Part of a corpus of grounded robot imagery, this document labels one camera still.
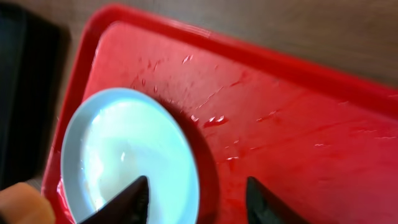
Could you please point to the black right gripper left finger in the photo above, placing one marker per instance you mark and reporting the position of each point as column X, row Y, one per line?
column 130, row 206

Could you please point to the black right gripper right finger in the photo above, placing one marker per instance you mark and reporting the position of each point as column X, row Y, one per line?
column 263, row 207

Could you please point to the light blue plate top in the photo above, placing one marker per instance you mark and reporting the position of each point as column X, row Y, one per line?
column 118, row 135

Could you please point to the orange green sponge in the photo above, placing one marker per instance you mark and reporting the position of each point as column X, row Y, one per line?
column 23, row 204

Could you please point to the red plastic tray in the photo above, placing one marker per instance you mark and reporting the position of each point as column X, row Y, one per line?
column 323, row 141

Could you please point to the black water basin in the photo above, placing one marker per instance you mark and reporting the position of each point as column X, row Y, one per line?
column 32, row 56

